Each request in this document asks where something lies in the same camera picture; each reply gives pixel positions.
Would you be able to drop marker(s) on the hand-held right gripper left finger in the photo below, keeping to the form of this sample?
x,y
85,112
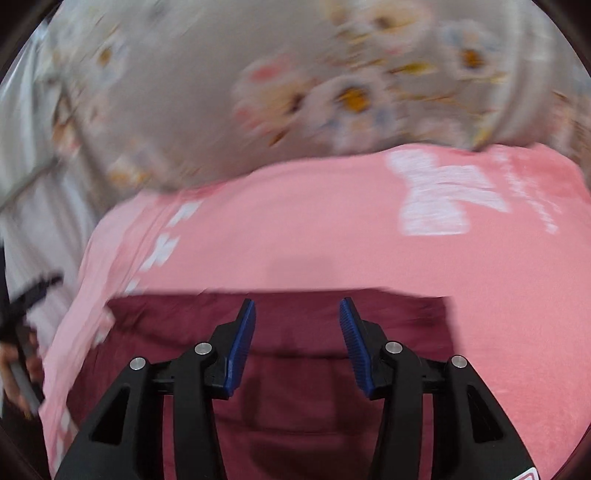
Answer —
x,y
240,350

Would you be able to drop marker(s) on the pink printed blanket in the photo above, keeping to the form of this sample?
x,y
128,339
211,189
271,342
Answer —
x,y
300,230

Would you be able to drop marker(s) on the maroon puffer jacket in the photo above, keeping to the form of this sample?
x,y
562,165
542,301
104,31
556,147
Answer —
x,y
295,350

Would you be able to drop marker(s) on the person's left hand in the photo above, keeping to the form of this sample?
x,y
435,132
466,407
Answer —
x,y
11,364

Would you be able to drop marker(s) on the white curtain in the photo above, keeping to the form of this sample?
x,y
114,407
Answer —
x,y
41,230

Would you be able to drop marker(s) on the grey floral quilt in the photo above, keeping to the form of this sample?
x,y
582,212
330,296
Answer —
x,y
194,92

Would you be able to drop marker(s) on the beige cloth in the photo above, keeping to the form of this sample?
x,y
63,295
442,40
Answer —
x,y
570,124

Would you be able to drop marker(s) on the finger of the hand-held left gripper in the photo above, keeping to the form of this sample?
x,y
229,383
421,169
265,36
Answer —
x,y
44,282

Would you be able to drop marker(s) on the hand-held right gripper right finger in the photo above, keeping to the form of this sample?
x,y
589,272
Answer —
x,y
353,346

